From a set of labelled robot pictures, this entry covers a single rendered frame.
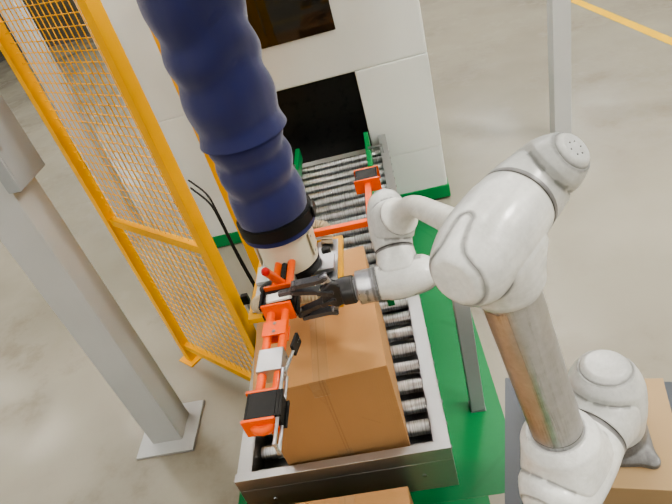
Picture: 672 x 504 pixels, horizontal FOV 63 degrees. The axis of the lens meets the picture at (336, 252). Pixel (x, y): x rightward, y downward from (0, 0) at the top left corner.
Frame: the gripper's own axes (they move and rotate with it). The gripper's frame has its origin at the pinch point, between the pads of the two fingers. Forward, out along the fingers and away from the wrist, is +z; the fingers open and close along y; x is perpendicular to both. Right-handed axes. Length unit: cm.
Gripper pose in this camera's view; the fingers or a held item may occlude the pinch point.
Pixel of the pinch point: (281, 304)
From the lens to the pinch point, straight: 146.8
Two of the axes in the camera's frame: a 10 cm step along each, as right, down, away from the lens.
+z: -9.7, 2.2, 1.2
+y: 2.5, 7.8, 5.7
